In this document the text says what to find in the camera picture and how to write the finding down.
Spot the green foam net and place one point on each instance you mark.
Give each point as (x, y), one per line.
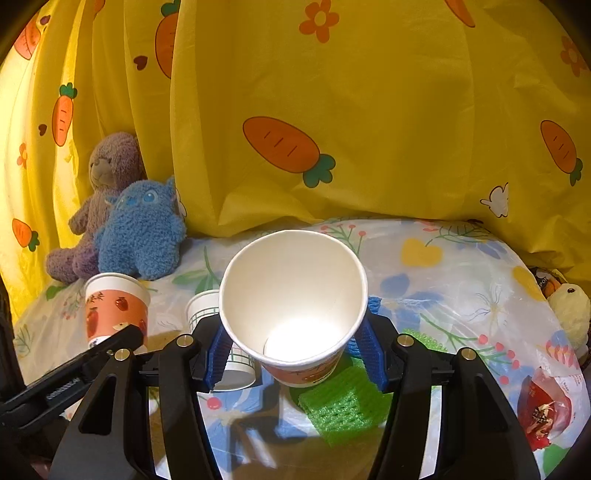
(341, 406)

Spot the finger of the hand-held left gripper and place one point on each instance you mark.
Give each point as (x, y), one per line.
(122, 339)

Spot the yellow carrot print curtain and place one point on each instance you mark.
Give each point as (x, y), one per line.
(369, 92)

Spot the blue plush monster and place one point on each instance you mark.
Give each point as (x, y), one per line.
(138, 235)

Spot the floral plastic tablecloth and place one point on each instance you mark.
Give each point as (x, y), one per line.
(461, 300)

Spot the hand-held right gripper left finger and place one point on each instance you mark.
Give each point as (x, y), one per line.
(217, 362)

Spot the yellow plush chick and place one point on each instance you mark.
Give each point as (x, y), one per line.
(570, 314)

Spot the red snack wrapper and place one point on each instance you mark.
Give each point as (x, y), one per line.
(545, 406)

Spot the orange fruit print paper cup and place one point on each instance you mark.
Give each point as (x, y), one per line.
(115, 309)

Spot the dark printed packet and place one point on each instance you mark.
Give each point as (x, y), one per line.
(545, 279)

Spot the white grid print paper cup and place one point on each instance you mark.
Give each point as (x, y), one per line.
(201, 309)

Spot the purple teddy bear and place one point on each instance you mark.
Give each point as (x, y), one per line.
(111, 161)

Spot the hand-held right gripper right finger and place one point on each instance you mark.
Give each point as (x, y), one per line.
(371, 353)

